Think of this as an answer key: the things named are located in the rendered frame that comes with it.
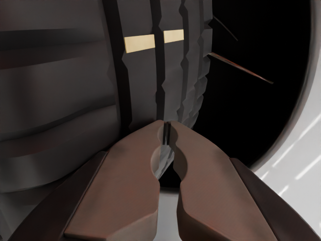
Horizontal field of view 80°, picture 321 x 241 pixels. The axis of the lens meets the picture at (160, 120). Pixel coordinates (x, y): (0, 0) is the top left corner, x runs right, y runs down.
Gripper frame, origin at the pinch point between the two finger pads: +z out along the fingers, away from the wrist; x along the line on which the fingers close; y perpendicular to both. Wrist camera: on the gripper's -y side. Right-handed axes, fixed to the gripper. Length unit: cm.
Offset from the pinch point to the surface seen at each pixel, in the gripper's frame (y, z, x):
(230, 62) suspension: 5, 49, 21
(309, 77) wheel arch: 0.9, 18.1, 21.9
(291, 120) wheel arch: 8.4, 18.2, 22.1
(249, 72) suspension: 7, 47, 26
